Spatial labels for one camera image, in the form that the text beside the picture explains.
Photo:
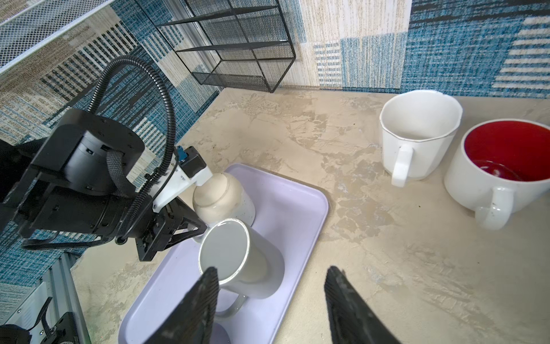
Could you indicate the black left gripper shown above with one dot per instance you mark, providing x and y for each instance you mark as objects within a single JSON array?
[{"x": 155, "y": 230}]

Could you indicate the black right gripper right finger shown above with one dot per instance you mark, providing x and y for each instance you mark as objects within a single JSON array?
[{"x": 350, "y": 319}]

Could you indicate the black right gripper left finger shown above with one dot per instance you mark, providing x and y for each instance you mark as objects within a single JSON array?
[{"x": 193, "y": 318}]

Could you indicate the cream speckled mug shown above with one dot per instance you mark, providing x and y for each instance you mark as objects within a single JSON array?
[{"x": 223, "y": 197}]

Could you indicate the grey ceramic mug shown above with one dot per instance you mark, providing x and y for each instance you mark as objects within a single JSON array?
[{"x": 247, "y": 264}]

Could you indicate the white patterned mug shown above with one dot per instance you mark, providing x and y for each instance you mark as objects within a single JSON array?
[{"x": 416, "y": 130}]

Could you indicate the white ceramic mug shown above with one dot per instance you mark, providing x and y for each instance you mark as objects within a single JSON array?
[{"x": 499, "y": 168}]

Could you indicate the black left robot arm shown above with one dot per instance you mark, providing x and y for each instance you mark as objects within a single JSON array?
[{"x": 71, "y": 189}]

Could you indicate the lavender plastic tray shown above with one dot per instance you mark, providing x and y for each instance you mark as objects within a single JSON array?
[{"x": 288, "y": 214}]

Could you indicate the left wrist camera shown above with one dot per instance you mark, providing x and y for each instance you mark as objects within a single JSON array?
[{"x": 187, "y": 168}]

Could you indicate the aluminium front rail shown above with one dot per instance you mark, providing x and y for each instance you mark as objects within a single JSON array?
[{"x": 51, "y": 312}]

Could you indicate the black wire mesh shelf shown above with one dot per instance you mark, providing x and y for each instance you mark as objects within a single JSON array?
[{"x": 237, "y": 44}]

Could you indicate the white wire mesh basket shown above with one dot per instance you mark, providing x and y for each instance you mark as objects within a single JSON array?
[{"x": 28, "y": 31}]

